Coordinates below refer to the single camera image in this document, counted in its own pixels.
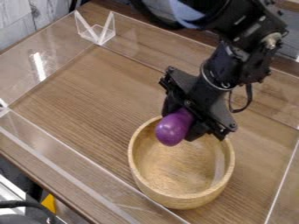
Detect purple toy eggplant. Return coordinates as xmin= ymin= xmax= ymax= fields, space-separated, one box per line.
xmin=155 ymin=108 xmax=194 ymax=146

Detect black cable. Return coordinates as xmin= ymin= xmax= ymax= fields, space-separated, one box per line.
xmin=0 ymin=200 xmax=56 ymax=224

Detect clear acrylic table wall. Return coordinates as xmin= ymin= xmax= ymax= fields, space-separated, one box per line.
xmin=0 ymin=105 xmax=188 ymax=224

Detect brown wooden bowl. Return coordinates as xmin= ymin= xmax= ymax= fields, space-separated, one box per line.
xmin=127 ymin=116 xmax=236 ymax=210

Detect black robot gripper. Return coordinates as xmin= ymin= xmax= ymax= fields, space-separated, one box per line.
xmin=159 ymin=66 xmax=238 ymax=142

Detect clear acrylic corner bracket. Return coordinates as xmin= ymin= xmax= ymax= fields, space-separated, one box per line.
xmin=74 ymin=11 xmax=116 ymax=46

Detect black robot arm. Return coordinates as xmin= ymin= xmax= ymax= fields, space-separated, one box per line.
xmin=131 ymin=0 xmax=288 ymax=146

